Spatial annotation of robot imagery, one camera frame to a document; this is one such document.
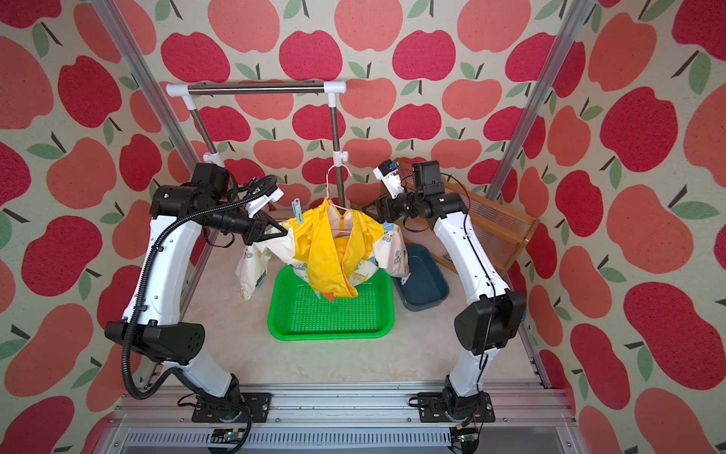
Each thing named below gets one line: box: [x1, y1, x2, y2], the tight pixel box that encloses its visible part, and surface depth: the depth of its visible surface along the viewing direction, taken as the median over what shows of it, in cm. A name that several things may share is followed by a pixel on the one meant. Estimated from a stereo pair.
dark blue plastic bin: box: [393, 244, 450, 313], surface depth 100 cm
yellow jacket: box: [289, 197, 385, 298], surface depth 74 cm
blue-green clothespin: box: [291, 197, 303, 226], surface depth 67 cm
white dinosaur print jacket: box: [237, 221, 411, 302], surface depth 75 cm
